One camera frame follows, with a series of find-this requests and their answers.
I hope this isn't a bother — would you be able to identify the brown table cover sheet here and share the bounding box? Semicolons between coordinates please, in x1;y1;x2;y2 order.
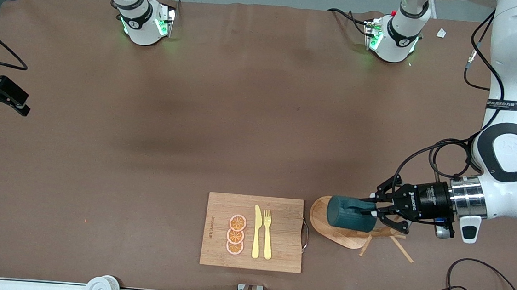
0;0;517;290

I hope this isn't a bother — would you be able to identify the yellow plastic knife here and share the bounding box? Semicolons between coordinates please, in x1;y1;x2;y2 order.
251;204;264;259

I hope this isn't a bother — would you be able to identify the yellow plastic fork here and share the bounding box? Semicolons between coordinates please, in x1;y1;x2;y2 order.
260;209;276;261

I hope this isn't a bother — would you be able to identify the orange slice toy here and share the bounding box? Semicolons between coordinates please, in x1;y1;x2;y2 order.
228;213;248;233

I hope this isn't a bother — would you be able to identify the black left base cable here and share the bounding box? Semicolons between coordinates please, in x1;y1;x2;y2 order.
326;8;371;37

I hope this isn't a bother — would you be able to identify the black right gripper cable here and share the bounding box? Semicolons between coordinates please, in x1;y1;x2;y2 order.
0;18;32;71

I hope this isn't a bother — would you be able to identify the white tape roll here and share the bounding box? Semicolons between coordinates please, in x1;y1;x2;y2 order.
86;273;120;290

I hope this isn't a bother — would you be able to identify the bamboo cutting board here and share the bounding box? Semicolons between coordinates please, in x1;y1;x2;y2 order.
199;192;312;274

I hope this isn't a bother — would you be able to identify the teal cup with yellow inside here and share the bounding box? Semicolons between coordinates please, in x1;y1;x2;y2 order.
325;195;379;233

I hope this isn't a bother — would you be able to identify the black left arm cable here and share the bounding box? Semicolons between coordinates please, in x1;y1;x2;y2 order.
459;9;511;132

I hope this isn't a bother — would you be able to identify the wooden mug rack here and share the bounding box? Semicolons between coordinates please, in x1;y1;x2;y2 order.
307;193;419;264

